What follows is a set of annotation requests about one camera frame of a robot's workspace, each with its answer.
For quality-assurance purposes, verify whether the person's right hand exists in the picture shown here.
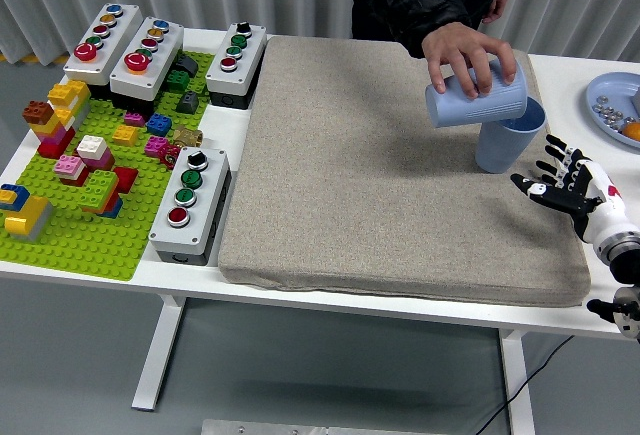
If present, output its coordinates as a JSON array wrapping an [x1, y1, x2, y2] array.
[[421, 22, 518, 101]]

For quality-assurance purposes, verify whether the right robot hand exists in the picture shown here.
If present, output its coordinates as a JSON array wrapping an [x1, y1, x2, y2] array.
[[509, 133, 640, 250]]

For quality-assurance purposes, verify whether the person's left hand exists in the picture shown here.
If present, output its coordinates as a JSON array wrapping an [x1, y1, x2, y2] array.
[[482, 0, 509, 25]]

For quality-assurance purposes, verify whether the blue ribbed cup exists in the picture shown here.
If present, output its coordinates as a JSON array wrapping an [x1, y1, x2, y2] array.
[[474, 96, 547, 175], [424, 57, 530, 130]]

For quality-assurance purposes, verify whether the blue plate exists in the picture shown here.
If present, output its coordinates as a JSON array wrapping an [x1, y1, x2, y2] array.
[[585, 72, 640, 150]]

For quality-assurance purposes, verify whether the grey-brown mat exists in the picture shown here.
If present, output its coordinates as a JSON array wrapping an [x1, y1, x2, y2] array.
[[218, 34, 592, 309]]

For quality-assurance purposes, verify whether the white table leg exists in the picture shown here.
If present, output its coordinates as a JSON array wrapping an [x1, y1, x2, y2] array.
[[498, 328, 536, 435], [131, 294, 187, 412]]

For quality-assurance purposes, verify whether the four-button control box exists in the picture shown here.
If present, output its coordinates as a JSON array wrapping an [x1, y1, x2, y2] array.
[[148, 147, 234, 266], [204, 21, 269, 110]]

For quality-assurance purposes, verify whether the dark grey sloped brick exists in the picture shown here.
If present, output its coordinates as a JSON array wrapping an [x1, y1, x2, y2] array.
[[174, 54, 200, 77]]

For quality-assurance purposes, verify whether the dark green brick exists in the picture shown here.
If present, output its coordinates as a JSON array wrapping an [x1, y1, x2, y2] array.
[[164, 68, 191, 94]]

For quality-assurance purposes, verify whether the brass pipe fitting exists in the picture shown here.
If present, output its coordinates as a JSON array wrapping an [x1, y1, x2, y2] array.
[[172, 124, 205, 149]]

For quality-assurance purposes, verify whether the five-button control box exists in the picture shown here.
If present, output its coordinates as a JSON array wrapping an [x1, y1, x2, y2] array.
[[108, 15, 185, 116], [62, 2, 145, 101]]

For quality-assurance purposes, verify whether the red gear piece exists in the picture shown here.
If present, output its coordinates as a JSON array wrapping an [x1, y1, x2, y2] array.
[[158, 143, 182, 171]]

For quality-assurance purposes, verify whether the blue brick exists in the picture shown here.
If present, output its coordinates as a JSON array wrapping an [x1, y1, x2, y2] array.
[[145, 112, 174, 137]]

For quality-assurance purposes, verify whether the yellow brick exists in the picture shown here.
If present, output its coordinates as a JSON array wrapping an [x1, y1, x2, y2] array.
[[112, 124, 140, 148]]

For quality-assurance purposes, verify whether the white and pink brick stack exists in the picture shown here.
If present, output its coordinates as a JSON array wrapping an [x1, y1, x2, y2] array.
[[75, 134, 116, 172]]

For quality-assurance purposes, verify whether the green brick assembly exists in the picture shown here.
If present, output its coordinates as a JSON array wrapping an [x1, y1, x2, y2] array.
[[77, 169, 124, 220]]

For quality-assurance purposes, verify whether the pink and red brick stack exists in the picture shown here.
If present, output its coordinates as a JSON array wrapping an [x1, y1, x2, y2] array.
[[53, 154, 90, 187]]

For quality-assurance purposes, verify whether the multicolour brick tower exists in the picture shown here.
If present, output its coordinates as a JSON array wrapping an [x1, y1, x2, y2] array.
[[21, 79, 92, 159]]

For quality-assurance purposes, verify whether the green studded baseplate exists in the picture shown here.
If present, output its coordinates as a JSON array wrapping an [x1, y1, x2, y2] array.
[[0, 49, 217, 282]]

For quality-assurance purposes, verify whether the yellow floor tape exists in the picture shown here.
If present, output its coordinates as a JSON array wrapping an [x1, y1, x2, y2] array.
[[0, 53, 69, 64]]

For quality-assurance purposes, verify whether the blue yellow grey brick assembly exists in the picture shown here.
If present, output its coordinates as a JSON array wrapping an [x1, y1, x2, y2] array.
[[0, 183, 55, 244]]

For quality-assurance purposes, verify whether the black floor cable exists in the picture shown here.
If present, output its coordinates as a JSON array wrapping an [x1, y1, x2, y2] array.
[[473, 334, 575, 435]]

